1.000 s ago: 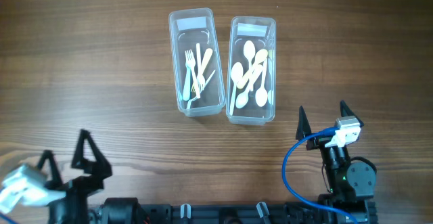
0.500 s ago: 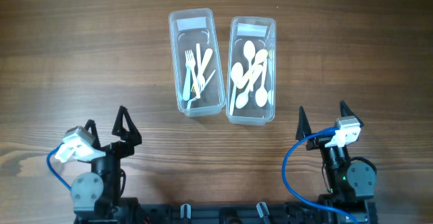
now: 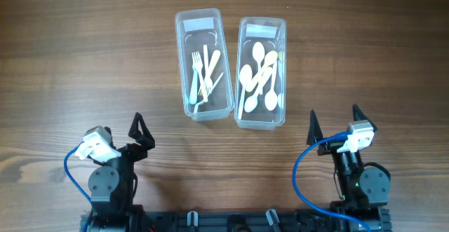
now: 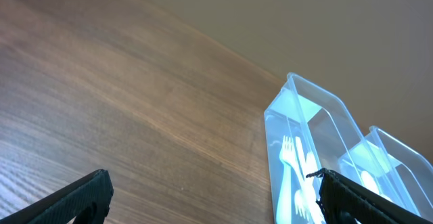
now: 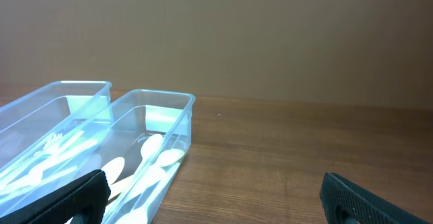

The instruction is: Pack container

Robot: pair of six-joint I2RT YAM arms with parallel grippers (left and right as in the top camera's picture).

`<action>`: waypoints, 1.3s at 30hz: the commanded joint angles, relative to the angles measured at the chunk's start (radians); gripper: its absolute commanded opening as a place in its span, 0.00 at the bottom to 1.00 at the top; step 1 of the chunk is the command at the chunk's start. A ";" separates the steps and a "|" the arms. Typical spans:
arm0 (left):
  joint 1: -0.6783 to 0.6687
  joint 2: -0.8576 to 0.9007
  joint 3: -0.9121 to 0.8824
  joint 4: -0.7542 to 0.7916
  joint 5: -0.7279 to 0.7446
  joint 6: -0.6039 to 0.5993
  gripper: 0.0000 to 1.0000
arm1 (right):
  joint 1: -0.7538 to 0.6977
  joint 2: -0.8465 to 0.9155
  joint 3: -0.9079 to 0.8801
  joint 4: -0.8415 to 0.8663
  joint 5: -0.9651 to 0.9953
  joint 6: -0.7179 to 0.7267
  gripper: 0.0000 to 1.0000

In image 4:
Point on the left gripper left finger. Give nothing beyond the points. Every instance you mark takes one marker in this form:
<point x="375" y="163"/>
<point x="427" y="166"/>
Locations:
<point x="85" y="201"/>

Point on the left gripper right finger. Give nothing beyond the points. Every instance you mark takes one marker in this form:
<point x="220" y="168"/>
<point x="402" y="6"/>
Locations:
<point x="344" y="201"/>

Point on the white spoon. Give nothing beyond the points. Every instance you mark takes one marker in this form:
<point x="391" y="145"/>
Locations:
<point x="371" y="185"/>

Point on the white fork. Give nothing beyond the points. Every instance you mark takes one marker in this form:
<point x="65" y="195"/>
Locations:
<point x="308" y="165"/>

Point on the white fork slim handle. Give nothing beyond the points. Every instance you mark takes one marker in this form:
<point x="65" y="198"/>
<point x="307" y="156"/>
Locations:
<point x="301" y="206"/>

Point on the white fork bluish handle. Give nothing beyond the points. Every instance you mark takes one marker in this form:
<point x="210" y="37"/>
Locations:
<point x="288" y="158"/>

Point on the right clear plastic container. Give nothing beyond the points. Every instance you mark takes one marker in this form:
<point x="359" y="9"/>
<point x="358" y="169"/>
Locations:
<point x="400" y="172"/>

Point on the clear plastic container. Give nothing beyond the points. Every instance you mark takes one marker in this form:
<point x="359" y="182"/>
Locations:
<point x="320" y="119"/>
<point x="400" y="172"/>

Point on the left clear plastic container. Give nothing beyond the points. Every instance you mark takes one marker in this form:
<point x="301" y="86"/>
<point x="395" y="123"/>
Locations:
<point x="320" y="119"/>

